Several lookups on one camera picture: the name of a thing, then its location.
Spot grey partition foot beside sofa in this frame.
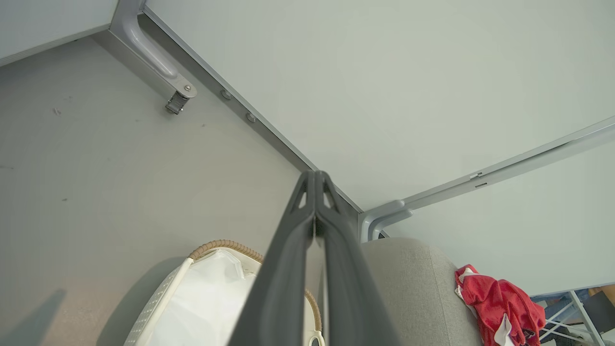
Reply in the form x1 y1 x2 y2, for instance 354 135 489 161
358 199 414 243

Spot red basketball jersey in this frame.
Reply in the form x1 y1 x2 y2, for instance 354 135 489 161
454 264 547 346

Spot white fabric basket liner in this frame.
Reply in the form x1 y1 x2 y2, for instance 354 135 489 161
144 247 319 346

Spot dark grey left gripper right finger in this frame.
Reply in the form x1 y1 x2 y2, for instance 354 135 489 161
316 171 400 346

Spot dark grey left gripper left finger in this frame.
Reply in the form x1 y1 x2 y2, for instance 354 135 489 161
228 170 316 346

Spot grey fabric sofa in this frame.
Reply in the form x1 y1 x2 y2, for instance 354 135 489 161
317 237 486 346

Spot white laundry basket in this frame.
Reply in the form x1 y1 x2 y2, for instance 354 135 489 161
123 239 324 346

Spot white metal rack frame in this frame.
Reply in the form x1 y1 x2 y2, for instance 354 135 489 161
531 288 607 346

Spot grey partition foot with screw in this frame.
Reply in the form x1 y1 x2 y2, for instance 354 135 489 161
110 0 198 115

